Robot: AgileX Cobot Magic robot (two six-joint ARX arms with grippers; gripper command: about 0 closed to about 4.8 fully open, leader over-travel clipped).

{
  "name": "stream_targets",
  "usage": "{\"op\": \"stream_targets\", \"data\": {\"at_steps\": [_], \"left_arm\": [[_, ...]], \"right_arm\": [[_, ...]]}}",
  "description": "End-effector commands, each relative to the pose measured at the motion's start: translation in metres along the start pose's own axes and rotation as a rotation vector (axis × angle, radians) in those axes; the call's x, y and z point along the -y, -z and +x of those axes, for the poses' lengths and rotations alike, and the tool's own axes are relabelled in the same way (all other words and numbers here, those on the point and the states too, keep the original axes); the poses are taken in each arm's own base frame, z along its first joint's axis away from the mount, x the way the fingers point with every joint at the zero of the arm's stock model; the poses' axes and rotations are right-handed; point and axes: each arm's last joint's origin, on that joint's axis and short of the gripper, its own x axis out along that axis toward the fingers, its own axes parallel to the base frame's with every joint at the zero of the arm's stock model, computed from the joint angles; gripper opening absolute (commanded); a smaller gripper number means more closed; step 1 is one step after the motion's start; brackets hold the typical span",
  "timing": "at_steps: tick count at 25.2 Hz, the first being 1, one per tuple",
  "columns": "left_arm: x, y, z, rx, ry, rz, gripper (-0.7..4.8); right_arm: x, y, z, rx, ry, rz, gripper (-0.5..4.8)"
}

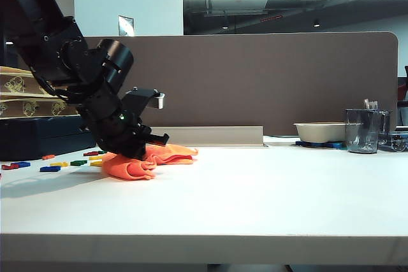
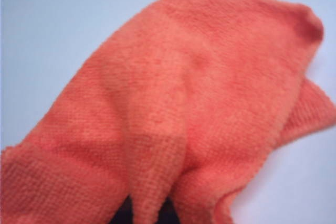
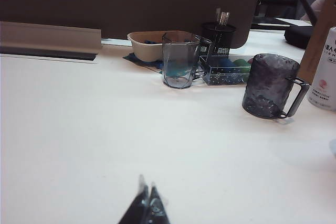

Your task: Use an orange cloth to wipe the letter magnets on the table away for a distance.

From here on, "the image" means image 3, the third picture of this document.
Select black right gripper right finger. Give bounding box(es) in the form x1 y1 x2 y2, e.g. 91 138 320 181
145 181 171 224

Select white cable tray lid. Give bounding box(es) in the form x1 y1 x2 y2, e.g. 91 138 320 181
0 21 102 54

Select clear dotted plastic box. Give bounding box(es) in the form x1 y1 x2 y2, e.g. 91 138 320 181
199 54 256 86

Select blue foam mat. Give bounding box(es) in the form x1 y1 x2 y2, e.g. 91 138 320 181
122 52 167 74

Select white drink can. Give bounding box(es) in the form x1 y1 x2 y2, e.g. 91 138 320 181
307 26 336 112

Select beige paper bowl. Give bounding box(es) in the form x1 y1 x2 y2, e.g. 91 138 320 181
127 30 202 62

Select green item in clear box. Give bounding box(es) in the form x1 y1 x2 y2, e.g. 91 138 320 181
233 58 253 71

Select white paper sheet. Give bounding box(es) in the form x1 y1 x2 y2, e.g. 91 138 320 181
272 17 314 28

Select black mesh pen holder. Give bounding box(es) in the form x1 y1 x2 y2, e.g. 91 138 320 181
201 22 237 57

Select blue item in clear box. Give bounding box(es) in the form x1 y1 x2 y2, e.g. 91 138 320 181
216 59 235 68

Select dark textured glass mug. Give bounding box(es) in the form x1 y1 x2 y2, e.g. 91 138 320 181
241 53 311 120

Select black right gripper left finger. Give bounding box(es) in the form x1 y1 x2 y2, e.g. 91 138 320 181
117 173 150 224

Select clear blue-grey faceted cup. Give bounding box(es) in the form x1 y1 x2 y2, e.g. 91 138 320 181
161 32 212 89

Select black pouch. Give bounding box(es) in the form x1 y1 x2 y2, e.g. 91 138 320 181
284 26 315 50

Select pens in holder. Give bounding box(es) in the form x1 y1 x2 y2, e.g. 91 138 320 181
215 8 231 29

